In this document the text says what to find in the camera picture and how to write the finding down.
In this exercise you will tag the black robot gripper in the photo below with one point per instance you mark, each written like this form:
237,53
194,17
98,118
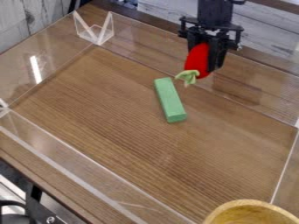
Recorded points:
211,27

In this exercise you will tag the red plush strawberry toy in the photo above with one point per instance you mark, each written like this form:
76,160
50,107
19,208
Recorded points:
195,65

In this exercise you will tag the green rectangular block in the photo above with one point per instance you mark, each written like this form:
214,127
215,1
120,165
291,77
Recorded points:
170,100

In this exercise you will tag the clear acrylic tray walls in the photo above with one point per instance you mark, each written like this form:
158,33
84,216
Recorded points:
84,132

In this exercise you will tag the yellow wooden bowl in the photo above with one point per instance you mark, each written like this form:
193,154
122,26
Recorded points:
250,211

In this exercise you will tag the black table leg bracket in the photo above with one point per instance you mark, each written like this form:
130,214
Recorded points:
40,215

